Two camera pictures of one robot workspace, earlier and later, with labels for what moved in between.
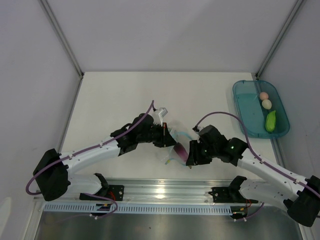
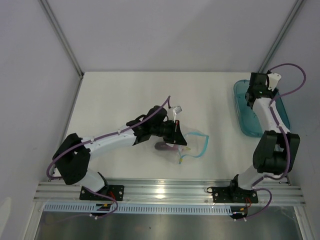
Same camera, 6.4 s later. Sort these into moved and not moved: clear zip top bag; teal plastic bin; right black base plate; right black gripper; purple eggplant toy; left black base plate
Moved: right black gripper; purple eggplant toy; clear zip top bag
Not moved: left black base plate; right black base plate; teal plastic bin
